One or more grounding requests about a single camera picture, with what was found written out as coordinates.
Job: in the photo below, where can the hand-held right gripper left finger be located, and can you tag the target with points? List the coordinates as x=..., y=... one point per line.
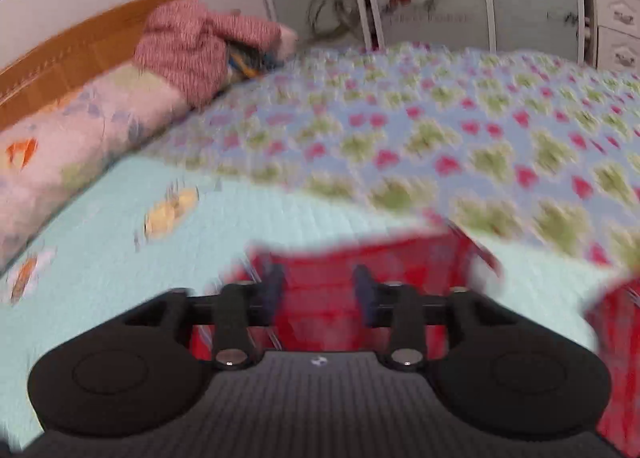
x=272, y=293

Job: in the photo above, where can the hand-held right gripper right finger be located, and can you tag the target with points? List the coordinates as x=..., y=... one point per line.
x=365, y=295

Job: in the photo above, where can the red striped garment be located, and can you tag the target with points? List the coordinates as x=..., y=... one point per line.
x=320, y=278

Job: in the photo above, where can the blue floral heart-print bedsheet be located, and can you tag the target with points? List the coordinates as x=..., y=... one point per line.
x=425, y=128

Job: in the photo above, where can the mint quilted bee-print bed cover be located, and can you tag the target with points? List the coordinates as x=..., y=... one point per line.
x=100, y=248

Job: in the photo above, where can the blue and yellow cloth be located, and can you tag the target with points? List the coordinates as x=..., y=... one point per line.
x=247, y=61

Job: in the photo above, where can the pink floral quilt roll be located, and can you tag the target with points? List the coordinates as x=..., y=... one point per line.
x=75, y=138

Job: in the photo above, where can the pink patterned garment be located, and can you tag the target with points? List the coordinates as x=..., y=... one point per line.
x=190, y=43

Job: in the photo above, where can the round fan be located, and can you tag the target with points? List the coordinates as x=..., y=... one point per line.
x=332, y=11

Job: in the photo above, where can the wooden headboard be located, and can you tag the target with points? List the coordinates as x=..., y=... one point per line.
x=75, y=48

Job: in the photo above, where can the white drawer cabinet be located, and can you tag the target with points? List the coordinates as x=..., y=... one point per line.
x=620, y=23

